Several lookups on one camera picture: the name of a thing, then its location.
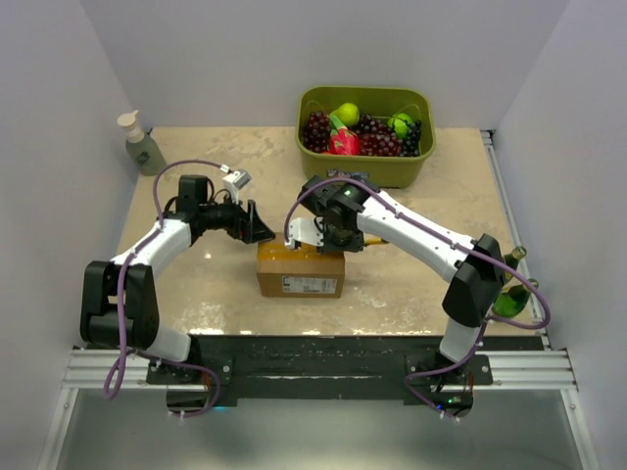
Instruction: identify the dark red grape bunch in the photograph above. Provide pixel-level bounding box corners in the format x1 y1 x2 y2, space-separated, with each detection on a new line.
301 111 330 154

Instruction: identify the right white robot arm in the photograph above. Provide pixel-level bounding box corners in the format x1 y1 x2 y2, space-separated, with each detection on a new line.
283 176 506 385

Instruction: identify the black grape bunch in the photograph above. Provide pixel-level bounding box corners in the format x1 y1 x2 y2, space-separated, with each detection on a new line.
400 120 422 157

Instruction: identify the green round fruit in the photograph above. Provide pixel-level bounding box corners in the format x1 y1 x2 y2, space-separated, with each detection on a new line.
387 113 413 139

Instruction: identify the yellow utility knife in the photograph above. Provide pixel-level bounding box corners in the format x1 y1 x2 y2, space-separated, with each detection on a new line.
363 237 388 247

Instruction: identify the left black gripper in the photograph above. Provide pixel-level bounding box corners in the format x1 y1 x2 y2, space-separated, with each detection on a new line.
200 191 273 245

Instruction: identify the green plastic tub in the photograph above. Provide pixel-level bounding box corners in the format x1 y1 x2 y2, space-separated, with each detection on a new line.
296 85 436 188

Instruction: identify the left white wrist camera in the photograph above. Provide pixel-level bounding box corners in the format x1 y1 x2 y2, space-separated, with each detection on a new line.
219 164 252 204

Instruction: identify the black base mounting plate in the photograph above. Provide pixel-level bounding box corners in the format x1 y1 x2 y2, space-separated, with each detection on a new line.
147 336 493 417

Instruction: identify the aluminium frame rail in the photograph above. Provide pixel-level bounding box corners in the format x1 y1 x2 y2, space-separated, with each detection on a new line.
37 349 600 469

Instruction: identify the pink dragon fruit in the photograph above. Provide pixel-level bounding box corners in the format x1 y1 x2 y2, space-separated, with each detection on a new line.
328 115 361 156

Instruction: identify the green glass bottle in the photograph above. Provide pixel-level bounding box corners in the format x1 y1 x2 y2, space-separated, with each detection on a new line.
504 246 527 284
492 284 532 319

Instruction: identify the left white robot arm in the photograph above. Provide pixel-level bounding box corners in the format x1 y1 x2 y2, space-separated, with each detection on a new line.
80 169 275 384

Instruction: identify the green pear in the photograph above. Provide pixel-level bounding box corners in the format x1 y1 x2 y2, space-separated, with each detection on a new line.
335 103 361 126

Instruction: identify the brown cardboard express box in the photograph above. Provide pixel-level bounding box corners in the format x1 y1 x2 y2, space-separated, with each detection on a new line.
257 235 346 299

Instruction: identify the grey pump soap bottle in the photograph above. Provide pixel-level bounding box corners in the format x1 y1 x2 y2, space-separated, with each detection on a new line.
117 110 167 176

